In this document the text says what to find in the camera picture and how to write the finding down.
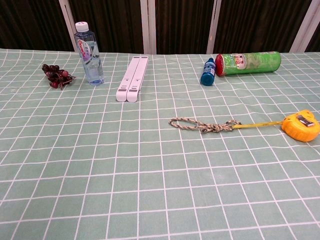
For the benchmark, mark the white frame post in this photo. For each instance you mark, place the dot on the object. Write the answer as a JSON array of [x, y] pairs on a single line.
[[67, 25], [147, 25], [303, 27], [213, 25]]

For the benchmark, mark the yellow tape measure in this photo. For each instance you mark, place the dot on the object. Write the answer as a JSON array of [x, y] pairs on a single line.
[[297, 130]]

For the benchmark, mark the green chips can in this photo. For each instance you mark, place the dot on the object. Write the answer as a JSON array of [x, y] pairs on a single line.
[[252, 63]]

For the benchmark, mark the white folded laptop stand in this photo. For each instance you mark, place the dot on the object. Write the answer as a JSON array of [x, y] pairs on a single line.
[[132, 82]]

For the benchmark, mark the small blue bottle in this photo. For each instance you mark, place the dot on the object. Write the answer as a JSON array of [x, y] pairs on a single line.
[[207, 77]]

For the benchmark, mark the dark red grape bunch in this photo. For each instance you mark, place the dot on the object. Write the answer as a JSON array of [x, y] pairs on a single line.
[[53, 75]]

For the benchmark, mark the dark pleated curtain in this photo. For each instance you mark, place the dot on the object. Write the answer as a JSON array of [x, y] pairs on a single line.
[[112, 25]]

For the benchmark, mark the clear plastic water bottle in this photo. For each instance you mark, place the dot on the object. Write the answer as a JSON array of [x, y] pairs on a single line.
[[91, 65]]

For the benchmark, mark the green checked tablecloth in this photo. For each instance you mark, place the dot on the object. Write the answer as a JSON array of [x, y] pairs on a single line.
[[150, 175]]

